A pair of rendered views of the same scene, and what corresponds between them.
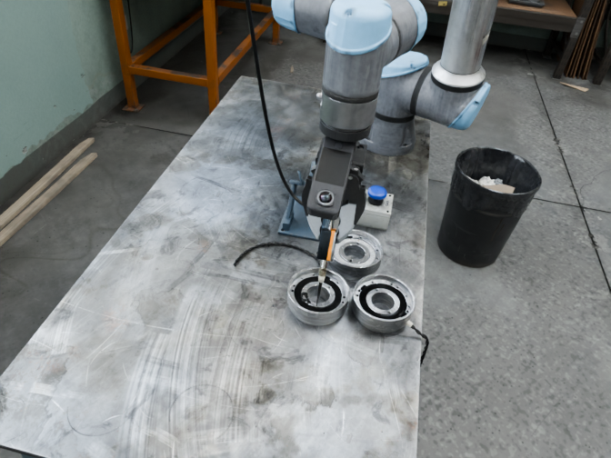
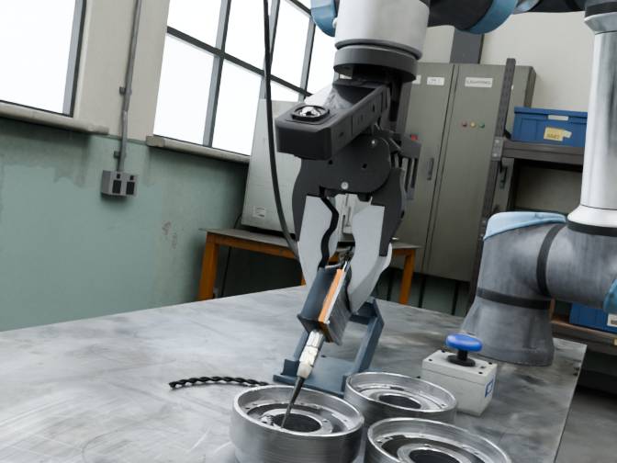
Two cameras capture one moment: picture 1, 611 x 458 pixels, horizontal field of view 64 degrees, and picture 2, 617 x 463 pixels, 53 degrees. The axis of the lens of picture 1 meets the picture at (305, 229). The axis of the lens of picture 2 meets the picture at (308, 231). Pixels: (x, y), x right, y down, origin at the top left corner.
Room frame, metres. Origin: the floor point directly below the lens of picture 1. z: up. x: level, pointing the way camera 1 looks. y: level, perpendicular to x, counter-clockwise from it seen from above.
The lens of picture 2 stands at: (0.10, -0.17, 1.01)
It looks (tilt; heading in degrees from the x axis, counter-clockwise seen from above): 4 degrees down; 18
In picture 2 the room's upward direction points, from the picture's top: 8 degrees clockwise
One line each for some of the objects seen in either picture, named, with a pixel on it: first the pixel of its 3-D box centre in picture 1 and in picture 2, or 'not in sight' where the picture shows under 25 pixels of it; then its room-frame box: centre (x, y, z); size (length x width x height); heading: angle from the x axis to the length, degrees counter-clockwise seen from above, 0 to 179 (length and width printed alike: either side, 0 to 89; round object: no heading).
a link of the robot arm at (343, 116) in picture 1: (345, 106); (376, 34); (0.61, -0.04, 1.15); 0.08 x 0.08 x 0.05
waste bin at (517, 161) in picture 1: (481, 210); not in sight; (1.67, -0.74, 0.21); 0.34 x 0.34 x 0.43
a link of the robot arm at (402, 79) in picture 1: (401, 82); (524, 252); (1.14, -0.20, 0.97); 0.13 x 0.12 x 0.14; 61
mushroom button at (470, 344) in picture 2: (375, 199); (461, 357); (0.81, -0.14, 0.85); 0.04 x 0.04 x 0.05
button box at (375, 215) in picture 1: (374, 206); (459, 378); (0.82, -0.14, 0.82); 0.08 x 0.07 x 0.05; 171
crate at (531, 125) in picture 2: not in sight; (556, 132); (4.28, -0.36, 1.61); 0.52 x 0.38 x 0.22; 84
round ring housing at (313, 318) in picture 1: (317, 297); (295, 433); (0.56, -0.03, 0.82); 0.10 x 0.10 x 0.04
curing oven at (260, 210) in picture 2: not in sight; (330, 177); (3.11, 0.73, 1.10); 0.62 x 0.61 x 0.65; 171
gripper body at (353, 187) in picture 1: (341, 154); (369, 131); (0.62, -0.04, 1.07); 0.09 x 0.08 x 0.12; 173
